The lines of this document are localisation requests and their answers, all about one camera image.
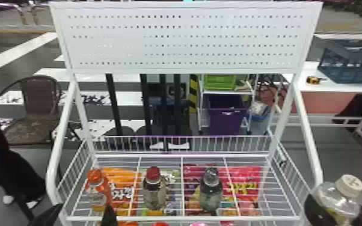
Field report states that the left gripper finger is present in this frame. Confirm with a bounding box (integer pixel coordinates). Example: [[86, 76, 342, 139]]
[[100, 203, 119, 226]]

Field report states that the clear bottle beige cap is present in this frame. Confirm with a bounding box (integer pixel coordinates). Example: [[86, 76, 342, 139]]
[[307, 174, 362, 226]]

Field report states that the orange bottle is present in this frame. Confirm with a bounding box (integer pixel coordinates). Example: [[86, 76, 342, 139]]
[[85, 168, 113, 216]]

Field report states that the orange snack packet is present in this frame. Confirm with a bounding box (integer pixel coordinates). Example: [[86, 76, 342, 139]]
[[101, 167, 141, 217]]

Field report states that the clear bottle red cap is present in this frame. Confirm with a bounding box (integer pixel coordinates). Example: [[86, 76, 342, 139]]
[[141, 166, 168, 211]]

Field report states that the grey snack packet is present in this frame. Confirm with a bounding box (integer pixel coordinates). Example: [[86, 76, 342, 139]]
[[155, 168, 182, 216]]

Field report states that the red snack packet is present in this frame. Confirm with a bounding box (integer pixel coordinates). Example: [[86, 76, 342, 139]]
[[183, 164, 263, 217]]

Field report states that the clear bottle black cap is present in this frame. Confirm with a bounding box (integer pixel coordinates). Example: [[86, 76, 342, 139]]
[[198, 167, 224, 213]]

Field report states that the white side table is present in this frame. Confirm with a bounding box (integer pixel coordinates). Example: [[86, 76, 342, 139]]
[[280, 61, 362, 159]]

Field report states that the brown chair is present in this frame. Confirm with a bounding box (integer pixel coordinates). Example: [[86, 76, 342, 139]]
[[0, 75, 64, 147]]

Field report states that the purple crate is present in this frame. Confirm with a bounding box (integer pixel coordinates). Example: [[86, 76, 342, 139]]
[[207, 94, 249, 136]]

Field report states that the yellow tape measure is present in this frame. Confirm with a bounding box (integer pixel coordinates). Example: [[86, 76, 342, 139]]
[[305, 75, 323, 85]]

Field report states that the white shelf trolley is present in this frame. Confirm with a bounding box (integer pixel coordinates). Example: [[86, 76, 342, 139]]
[[198, 74, 259, 136]]

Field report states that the blue crate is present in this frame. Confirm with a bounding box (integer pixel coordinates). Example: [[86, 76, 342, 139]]
[[318, 38, 362, 85]]

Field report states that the green basket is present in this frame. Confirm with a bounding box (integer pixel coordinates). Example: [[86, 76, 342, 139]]
[[203, 74, 238, 92]]

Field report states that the striped post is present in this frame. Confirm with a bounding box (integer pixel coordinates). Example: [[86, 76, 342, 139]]
[[188, 74, 200, 114]]

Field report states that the white wire rack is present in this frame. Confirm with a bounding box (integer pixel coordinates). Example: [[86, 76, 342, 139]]
[[46, 1, 324, 226]]

